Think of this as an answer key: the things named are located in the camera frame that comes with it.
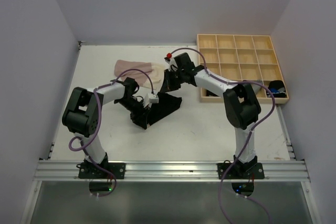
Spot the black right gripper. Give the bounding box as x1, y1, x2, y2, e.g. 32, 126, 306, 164
160, 68, 185, 92

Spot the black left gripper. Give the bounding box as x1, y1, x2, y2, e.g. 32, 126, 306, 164
115, 97, 150, 129

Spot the black underwear tan waistband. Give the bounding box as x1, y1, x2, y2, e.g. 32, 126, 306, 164
146, 92, 182, 126

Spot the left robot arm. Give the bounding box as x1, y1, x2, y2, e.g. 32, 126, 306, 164
61, 78, 159, 178

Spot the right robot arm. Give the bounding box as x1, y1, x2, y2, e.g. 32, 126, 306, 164
161, 53, 261, 178

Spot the pink beige underwear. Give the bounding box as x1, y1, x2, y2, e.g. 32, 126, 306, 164
114, 60, 165, 91

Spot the dark rolled underwear in tray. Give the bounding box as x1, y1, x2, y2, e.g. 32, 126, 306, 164
205, 90, 217, 97

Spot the black blue rolled underwear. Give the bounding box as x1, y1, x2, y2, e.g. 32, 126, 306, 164
268, 80, 287, 98

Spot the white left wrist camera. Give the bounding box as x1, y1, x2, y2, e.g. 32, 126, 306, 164
143, 93, 159, 107

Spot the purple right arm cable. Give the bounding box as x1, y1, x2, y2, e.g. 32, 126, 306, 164
170, 47, 276, 224

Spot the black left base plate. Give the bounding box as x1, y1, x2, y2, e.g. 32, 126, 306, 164
76, 161, 126, 179

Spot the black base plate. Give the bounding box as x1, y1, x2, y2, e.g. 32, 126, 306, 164
76, 161, 126, 179
216, 162, 265, 180

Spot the aluminium front rail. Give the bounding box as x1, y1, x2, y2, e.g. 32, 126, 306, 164
34, 161, 310, 182

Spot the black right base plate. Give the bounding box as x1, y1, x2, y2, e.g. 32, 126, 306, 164
216, 162, 265, 180

